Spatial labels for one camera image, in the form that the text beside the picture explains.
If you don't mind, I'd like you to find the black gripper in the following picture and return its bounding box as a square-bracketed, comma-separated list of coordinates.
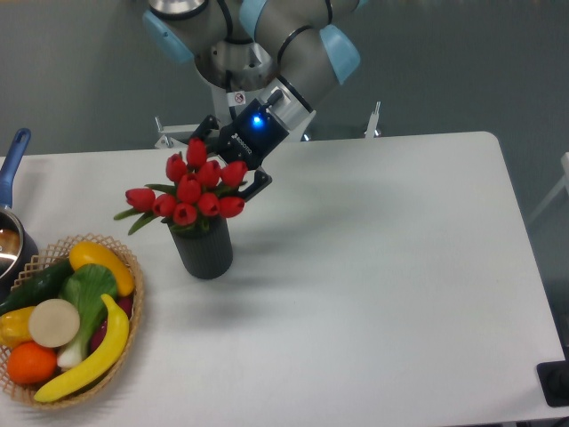
[189, 101, 288, 201]

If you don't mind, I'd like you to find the red tulip bouquet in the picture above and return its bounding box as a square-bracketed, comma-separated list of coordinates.
[114, 137, 249, 235]

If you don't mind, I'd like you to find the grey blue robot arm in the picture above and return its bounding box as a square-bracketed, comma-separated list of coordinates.
[142, 1, 363, 200]

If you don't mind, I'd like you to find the dark grey ribbed vase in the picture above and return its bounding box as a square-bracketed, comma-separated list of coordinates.
[171, 217, 233, 279]

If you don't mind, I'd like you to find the purple eggplant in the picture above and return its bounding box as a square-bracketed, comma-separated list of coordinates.
[89, 296, 133, 354]

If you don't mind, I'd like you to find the woven wicker basket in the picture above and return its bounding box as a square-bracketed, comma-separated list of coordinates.
[1, 233, 144, 410]

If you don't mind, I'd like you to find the green bok choy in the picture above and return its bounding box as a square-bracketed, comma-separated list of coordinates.
[57, 263, 117, 371]

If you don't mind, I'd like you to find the green cucumber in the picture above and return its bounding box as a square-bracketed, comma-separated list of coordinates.
[1, 259, 74, 315]

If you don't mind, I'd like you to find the yellow banana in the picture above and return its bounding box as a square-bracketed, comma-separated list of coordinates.
[34, 294, 130, 403]

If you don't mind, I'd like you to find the yellow bell pepper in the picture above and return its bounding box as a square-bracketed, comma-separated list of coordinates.
[1, 306, 36, 349]

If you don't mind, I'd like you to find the orange fruit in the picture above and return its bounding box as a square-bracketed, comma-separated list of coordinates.
[6, 342, 57, 384]

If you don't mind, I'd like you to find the white furniture leg right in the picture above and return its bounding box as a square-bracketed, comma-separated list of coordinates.
[527, 152, 569, 225]

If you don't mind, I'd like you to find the black device at table edge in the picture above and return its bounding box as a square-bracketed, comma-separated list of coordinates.
[536, 360, 568, 407]

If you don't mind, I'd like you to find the blue handled saucepan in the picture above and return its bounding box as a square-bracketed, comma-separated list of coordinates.
[1, 128, 38, 302]

